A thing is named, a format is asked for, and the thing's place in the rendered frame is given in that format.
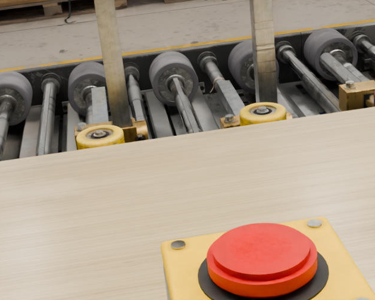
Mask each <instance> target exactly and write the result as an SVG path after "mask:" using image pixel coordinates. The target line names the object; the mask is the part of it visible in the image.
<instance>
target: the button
mask: <svg viewBox="0 0 375 300"><path fill-rule="evenodd" d="M207 266H208V274H209V275H210V278H211V279H212V281H213V282H214V283H215V284H216V285H217V286H219V287H221V288H222V289H224V290H226V291H228V292H230V293H232V294H235V295H238V296H242V297H246V298H255V299H267V298H275V297H279V296H283V295H287V294H289V293H291V292H294V291H295V290H297V289H299V288H300V287H302V286H303V285H305V284H306V283H308V282H309V281H310V280H311V279H312V278H313V276H314V275H315V272H316V271H317V248H316V247H315V244H314V242H313V241H312V240H311V239H310V238H309V237H308V236H306V235H304V234H303V233H301V232H300V231H298V230H296V229H294V228H292V227H289V226H285V225H282V224H276V223H254V224H247V225H244V226H239V227H237V228H234V229H231V230H229V231H228V232H226V233H224V234H223V235H221V236H220V237H219V238H218V239H217V240H216V241H214V242H213V244H212V245H211V246H210V248H209V249H208V252H207Z"/></svg>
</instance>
